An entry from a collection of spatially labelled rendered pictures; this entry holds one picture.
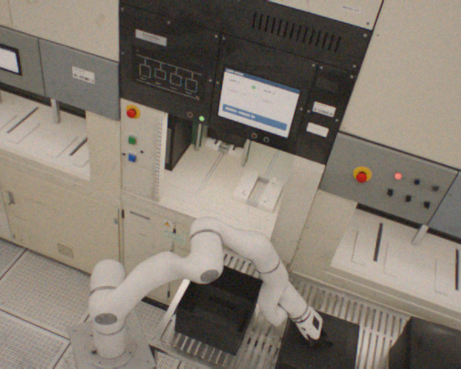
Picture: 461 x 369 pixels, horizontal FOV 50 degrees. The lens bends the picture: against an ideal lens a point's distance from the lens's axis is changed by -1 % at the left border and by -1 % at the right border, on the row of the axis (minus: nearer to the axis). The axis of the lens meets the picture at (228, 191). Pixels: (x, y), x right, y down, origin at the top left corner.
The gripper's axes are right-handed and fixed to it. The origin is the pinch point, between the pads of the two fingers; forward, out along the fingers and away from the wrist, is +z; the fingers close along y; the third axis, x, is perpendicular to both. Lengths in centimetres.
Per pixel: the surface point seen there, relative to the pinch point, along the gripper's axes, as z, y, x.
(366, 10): -95, 40, -63
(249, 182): -37, 73, 35
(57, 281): -41, 36, 167
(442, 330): 21.6, 12.4, -39.2
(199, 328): -30.6, -11.8, 35.2
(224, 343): -20.7, -12.5, 29.4
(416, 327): 14.4, 10.2, -32.0
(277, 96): -83, 41, -22
